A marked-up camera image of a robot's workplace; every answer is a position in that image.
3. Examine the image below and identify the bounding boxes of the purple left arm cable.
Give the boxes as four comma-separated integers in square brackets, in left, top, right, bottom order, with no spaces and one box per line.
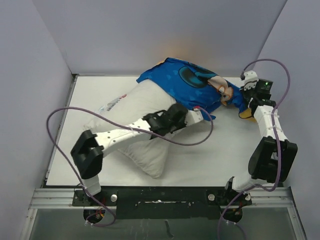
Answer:
[46,106,215,228]

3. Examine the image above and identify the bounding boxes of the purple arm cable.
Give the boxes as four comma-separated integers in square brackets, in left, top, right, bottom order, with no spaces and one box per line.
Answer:
[216,58,291,240]
[46,106,215,228]

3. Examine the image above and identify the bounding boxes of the white pillow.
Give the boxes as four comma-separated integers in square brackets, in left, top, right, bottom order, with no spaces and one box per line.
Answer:
[96,79,176,178]

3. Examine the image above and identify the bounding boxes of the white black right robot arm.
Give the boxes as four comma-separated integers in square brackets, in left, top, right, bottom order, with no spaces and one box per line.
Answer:
[222,78,298,205]

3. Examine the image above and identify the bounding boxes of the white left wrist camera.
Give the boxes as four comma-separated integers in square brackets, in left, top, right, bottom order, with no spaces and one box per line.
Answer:
[185,108,204,126]

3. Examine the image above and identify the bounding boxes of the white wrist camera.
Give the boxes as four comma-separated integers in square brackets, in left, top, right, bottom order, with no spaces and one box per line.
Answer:
[185,108,204,126]
[240,70,259,92]

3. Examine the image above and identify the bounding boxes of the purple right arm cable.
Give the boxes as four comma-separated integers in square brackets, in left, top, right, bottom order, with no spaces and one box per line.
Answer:
[216,58,291,240]

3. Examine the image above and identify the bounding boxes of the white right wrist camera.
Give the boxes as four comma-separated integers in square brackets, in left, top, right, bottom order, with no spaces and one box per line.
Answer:
[240,70,259,92]

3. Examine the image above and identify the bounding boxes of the blue yellow Mickey pillowcase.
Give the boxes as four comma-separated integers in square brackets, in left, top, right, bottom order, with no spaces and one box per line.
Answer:
[136,57,248,114]

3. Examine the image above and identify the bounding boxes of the aluminium frame rail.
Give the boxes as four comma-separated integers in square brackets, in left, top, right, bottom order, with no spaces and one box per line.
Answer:
[20,187,307,240]

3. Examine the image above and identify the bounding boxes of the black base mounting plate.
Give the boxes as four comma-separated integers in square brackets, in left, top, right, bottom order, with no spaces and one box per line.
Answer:
[72,186,252,223]

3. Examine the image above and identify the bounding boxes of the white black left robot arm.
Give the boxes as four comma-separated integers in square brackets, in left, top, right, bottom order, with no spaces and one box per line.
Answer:
[70,103,202,206]

